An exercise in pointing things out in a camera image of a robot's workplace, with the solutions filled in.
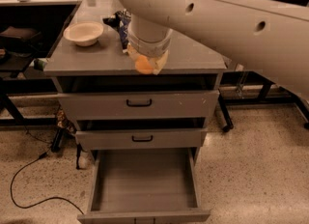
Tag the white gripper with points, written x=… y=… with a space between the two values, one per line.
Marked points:
x=149 y=48

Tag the orange fruit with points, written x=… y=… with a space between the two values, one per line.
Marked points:
x=143 y=66

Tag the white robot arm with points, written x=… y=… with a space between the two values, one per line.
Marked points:
x=265 y=36

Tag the grey drawer cabinet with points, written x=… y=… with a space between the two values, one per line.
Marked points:
x=104 y=68

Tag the grey top drawer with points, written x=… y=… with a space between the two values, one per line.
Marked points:
x=140 y=105

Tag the grey middle drawer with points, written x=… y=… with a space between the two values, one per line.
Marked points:
x=140 y=139

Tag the grey open bottom drawer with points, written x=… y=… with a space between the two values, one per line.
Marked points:
x=155 y=186

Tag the dark blue chip bag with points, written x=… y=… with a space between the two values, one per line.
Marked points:
x=119 y=21

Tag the white bowl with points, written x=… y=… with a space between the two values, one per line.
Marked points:
x=84 y=33

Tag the black metal stand leg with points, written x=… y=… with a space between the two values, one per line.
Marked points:
x=264 y=91

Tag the black chair at left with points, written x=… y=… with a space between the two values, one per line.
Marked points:
x=20 y=45

